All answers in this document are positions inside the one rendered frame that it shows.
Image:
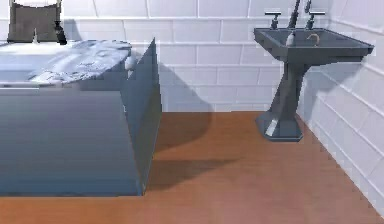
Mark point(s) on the small white soap bottle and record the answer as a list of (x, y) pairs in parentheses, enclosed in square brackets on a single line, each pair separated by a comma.
[(290, 39)]

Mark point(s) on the small black bottle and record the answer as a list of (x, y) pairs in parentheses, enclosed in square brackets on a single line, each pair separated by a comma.
[(60, 33)]

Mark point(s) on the dark curved sink spout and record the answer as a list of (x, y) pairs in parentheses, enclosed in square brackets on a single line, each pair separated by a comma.
[(294, 15)]

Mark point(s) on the grey pedestal sink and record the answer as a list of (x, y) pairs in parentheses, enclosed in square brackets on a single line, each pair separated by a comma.
[(286, 100)]

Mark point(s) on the blue-grey bathtub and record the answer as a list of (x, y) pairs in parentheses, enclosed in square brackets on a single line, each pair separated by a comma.
[(66, 140)]

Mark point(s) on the dark sink tap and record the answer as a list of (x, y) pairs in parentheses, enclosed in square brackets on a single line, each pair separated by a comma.
[(311, 19), (274, 20)]

